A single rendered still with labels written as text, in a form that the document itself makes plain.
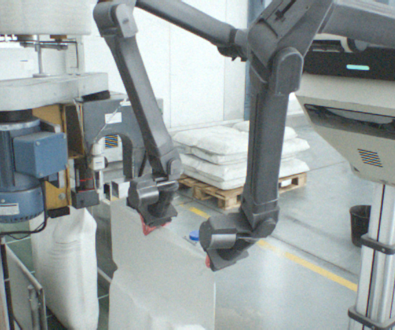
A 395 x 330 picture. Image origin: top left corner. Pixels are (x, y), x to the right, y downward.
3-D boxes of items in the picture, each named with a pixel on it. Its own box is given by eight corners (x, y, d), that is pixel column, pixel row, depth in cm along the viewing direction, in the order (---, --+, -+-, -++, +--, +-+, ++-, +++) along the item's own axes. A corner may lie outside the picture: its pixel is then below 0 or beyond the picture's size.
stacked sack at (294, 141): (312, 152, 482) (314, 139, 478) (268, 162, 442) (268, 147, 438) (281, 144, 515) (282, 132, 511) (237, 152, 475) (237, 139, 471)
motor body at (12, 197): (56, 217, 116) (49, 120, 109) (-7, 232, 107) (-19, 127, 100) (36, 201, 127) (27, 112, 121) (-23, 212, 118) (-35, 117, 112)
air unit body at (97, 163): (109, 192, 140) (107, 143, 136) (95, 195, 138) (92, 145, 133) (102, 188, 144) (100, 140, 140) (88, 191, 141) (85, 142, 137)
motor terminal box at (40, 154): (70, 178, 113) (67, 132, 109) (39, 190, 103) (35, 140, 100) (45, 173, 116) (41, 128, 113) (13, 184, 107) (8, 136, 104)
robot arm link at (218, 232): (279, 222, 91) (262, 192, 96) (230, 222, 85) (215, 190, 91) (254, 260, 97) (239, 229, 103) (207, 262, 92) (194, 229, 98)
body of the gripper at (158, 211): (134, 210, 124) (140, 190, 120) (165, 201, 130) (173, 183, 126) (145, 227, 121) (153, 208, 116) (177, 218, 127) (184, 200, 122)
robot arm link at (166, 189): (184, 185, 118) (173, 170, 121) (161, 190, 114) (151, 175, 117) (176, 203, 122) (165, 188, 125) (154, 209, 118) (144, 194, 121)
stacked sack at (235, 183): (255, 184, 446) (256, 172, 442) (221, 193, 419) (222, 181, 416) (212, 169, 496) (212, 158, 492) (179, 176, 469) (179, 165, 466)
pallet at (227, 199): (306, 184, 492) (307, 172, 488) (225, 210, 417) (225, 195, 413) (250, 168, 552) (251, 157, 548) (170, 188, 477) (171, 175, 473)
